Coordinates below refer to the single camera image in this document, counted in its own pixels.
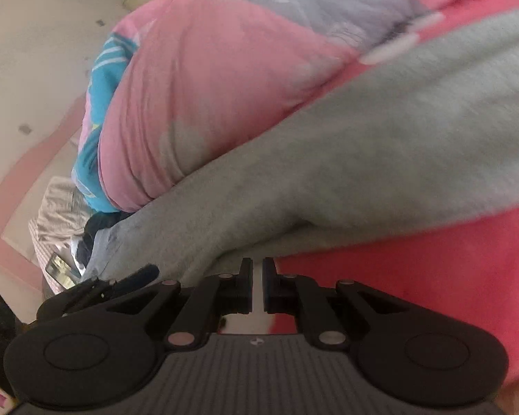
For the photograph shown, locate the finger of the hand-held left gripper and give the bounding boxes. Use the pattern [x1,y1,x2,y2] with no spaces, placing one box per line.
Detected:
[61,279,117,307]
[115,265,160,291]

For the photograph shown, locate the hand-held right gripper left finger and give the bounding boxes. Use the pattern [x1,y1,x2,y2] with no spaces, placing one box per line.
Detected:
[106,258,254,351]

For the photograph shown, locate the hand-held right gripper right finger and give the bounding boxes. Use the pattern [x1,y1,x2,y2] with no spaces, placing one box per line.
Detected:
[264,258,416,349]

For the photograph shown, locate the grey fleece pants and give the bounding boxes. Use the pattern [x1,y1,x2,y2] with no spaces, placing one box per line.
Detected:
[86,9,519,287]

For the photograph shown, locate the black smartphone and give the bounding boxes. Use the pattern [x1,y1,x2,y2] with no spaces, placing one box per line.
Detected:
[44,252,84,289]

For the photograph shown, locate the dark navy garment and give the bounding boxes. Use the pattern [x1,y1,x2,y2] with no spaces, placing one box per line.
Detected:
[75,211,133,269]

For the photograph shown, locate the beige pants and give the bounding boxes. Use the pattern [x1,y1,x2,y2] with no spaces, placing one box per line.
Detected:
[28,176,92,269]

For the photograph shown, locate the pink headboard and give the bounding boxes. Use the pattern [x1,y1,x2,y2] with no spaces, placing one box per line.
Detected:
[0,95,88,278]

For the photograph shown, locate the pink floral blanket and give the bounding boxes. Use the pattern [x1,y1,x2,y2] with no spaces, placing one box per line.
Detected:
[272,0,519,382]

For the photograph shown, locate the pink grey floral quilt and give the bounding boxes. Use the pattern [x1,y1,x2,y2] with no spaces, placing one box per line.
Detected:
[97,0,516,213]

